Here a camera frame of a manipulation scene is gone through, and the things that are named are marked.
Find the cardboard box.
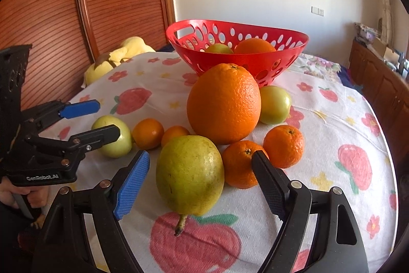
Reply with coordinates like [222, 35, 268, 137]
[372, 36, 400, 69]

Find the floral patterned cloth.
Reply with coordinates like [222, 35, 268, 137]
[299, 53, 342, 77]

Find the yellow plush toy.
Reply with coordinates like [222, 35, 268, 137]
[82, 36, 156, 88]

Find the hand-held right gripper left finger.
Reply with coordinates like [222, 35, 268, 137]
[32, 150, 151, 273]

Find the green apple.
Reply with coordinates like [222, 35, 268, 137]
[92, 115, 133, 158]
[259, 85, 292, 125]
[204, 43, 234, 54]

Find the medium orange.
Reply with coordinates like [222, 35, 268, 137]
[234, 38, 277, 54]

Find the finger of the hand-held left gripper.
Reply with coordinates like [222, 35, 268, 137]
[27, 124, 121, 165]
[21, 99, 100, 133]

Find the small orange tangerine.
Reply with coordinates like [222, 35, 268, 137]
[132, 118, 165, 150]
[161, 125, 191, 148]

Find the dark blue sheet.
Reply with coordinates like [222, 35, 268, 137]
[337, 63, 365, 94]

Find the large orange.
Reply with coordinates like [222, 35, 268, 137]
[187, 63, 263, 146]

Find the yellow-green pear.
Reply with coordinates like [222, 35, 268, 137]
[156, 135, 225, 237]

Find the patterned cloth pile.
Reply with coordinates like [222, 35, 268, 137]
[354, 22, 382, 45]

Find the white fruit print cloth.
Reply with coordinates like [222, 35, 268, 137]
[41, 51, 400, 273]

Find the red perforated plastic basket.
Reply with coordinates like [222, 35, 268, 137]
[165, 19, 310, 88]

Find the light curtain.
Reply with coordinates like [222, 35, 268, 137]
[377, 0, 395, 46]

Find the brown wooden cabinet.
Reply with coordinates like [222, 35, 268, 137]
[348, 38, 409, 171]

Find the person's left hand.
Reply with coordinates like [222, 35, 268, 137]
[0, 179, 48, 210]

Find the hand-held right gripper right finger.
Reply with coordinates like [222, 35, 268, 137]
[251, 151, 369, 273]

